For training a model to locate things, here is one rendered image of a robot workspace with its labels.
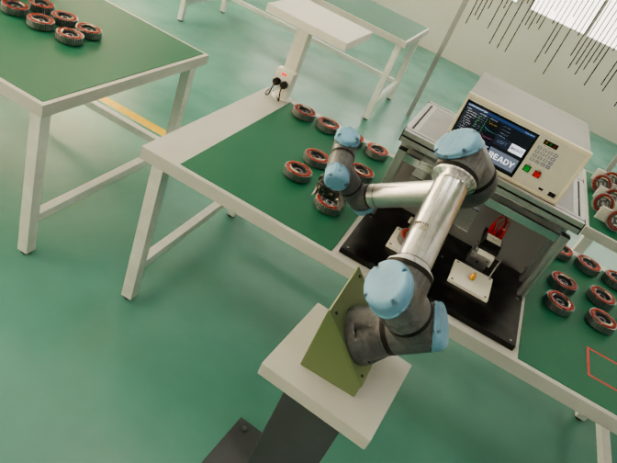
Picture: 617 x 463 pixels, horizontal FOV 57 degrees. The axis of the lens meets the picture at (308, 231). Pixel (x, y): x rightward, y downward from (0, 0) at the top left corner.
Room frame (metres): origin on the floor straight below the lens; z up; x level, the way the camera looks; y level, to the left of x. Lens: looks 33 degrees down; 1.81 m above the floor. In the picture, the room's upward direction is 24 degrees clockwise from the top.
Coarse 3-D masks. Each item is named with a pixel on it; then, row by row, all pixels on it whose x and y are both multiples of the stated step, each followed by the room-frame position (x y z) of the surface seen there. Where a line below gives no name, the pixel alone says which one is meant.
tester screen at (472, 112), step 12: (468, 108) 1.92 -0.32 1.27; (480, 108) 1.92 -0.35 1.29; (468, 120) 1.92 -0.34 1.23; (480, 120) 1.91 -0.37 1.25; (492, 120) 1.91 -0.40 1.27; (504, 120) 1.90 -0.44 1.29; (480, 132) 1.91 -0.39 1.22; (492, 132) 1.90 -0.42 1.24; (504, 132) 1.90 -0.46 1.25; (516, 132) 1.89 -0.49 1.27; (528, 132) 1.89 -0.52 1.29; (492, 144) 1.90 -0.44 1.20; (516, 144) 1.89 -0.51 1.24; (528, 144) 1.88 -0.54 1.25; (516, 156) 1.88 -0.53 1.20
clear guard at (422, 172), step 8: (424, 160) 1.86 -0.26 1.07; (432, 160) 1.89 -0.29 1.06; (416, 168) 1.77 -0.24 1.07; (424, 168) 1.80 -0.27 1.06; (432, 168) 1.83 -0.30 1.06; (416, 176) 1.71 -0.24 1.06; (424, 176) 1.73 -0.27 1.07; (472, 208) 1.67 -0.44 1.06; (456, 216) 1.64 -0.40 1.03; (464, 216) 1.64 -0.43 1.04; (472, 216) 1.65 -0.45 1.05; (456, 224) 1.62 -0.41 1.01; (464, 224) 1.62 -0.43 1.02
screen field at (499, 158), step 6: (492, 150) 1.90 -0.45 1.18; (498, 150) 1.89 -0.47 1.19; (492, 156) 1.90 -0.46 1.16; (498, 156) 1.89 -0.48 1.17; (504, 156) 1.89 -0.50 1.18; (510, 156) 1.89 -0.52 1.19; (492, 162) 1.89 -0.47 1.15; (498, 162) 1.89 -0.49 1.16; (504, 162) 1.89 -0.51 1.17; (510, 162) 1.88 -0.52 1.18; (516, 162) 1.88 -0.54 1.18; (504, 168) 1.89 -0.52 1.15; (510, 168) 1.88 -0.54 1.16
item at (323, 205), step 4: (316, 196) 1.83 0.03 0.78; (320, 196) 1.84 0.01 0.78; (316, 200) 1.80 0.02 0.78; (320, 200) 1.80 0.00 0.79; (324, 200) 1.85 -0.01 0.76; (328, 200) 1.84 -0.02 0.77; (336, 200) 1.86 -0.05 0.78; (316, 204) 1.80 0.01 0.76; (320, 204) 1.79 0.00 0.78; (324, 204) 1.79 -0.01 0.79; (328, 204) 1.80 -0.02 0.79; (332, 204) 1.83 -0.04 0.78; (336, 204) 1.85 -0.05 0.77; (320, 208) 1.78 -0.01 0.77; (324, 208) 1.79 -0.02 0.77; (328, 208) 1.78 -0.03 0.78; (332, 208) 1.79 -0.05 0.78; (336, 208) 1.80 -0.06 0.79; (324, 212) 1.78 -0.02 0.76; (328, 212) 1.79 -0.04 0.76; (332, 212) 1.79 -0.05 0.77; (336, 212) 1.80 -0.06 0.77; (340, 212) 1.81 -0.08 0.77
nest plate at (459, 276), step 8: (456, 264) 1.80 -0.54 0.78; (464, 264) 1.82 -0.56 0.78; (456, 272) 1.74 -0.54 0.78; (464, 272) 1.76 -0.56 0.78; (472, 272) 1.79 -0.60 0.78; (448, 280) 1.68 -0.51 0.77; (456, 280) 1.69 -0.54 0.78; (464, 280) 1.71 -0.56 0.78; (480, 280) 1.76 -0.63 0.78; (488, 280) 1.78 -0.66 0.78; (464, 288) 1.67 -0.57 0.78; (472, 288) 1.68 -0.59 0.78; (480, 288) 1.71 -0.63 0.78; (488, 288) 1.73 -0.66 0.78; (480, 296) 1.66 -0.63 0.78; (488, 296) 1.69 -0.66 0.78
